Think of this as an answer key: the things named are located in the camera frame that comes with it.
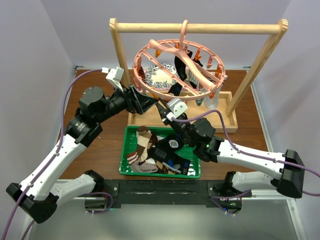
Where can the grey sock with red stripes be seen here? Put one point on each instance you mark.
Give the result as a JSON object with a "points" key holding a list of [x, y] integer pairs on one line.
{"points": [[138, 166]]}

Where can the green plastic tray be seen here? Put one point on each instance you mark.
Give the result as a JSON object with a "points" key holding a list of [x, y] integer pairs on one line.
{"points": [[130, 144]]}

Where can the black sock with blue logo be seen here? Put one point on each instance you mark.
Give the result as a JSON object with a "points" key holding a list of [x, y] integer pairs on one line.
{"points": [[166, 158]]}

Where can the floral ceramic plate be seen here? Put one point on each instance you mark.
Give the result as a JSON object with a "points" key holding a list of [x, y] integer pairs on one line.
{"points": [[158, 79]]}

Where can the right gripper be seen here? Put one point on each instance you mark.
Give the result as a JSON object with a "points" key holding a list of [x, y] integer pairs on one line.
{"points": [[163, 111]]}

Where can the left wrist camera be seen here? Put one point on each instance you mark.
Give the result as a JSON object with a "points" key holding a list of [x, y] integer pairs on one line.
{"points": [[114, 76]]}

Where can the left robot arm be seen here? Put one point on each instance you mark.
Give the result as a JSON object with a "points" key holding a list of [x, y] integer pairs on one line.
{"points": [[37, 195]]}

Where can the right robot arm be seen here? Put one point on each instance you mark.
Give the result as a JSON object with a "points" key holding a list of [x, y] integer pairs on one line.
{"points": [[283, 172]]}

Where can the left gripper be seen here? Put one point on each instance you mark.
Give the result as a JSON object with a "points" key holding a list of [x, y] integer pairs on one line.
{"points": [[139, 103]]}

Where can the brown and cream sock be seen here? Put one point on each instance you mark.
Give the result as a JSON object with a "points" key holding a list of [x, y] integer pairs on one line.
{"points": [[145, 140]]}

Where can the pink round clip hanger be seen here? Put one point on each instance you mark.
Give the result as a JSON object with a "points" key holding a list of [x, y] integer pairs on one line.
{"points": [[199, 70]]}

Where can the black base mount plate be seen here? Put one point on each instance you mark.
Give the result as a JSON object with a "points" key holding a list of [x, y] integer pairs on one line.
{"points": [[209, 193]]}

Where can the wooden hanging rack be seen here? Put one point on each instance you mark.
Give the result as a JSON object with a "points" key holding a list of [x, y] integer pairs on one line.
{"points": [[228, 120]]}

